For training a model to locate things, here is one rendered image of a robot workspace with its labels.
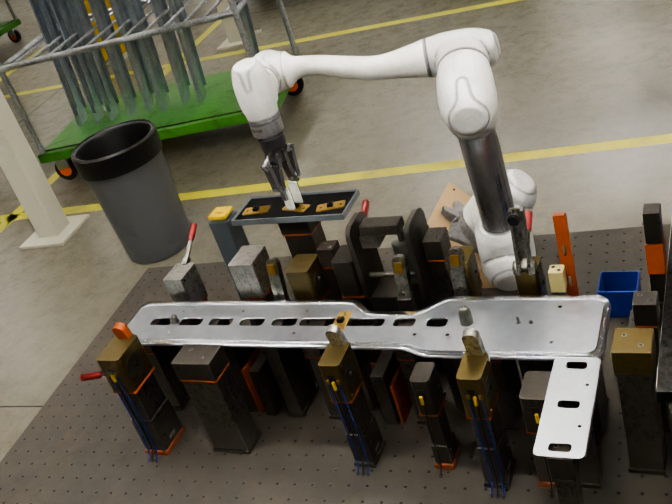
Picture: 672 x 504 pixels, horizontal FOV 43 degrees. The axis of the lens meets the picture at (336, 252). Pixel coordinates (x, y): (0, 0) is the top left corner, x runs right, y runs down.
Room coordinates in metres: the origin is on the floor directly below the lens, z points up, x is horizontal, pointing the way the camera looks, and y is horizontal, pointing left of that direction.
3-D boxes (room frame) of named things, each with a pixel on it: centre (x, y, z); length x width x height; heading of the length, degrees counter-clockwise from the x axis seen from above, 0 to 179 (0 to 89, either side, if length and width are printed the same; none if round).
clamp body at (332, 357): (1.65, 0.09, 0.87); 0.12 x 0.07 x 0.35; 149
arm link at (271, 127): (2.24, 0.07, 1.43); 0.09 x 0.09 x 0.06
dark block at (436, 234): (1.91, -0.26, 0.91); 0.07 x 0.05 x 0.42; 149
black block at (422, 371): (1.55, -0.09, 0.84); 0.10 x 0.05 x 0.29; 149
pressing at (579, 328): (1.85, 0.07, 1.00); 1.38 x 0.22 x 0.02; 59
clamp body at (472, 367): (1.45, -0.20, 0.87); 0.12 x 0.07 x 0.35; 149
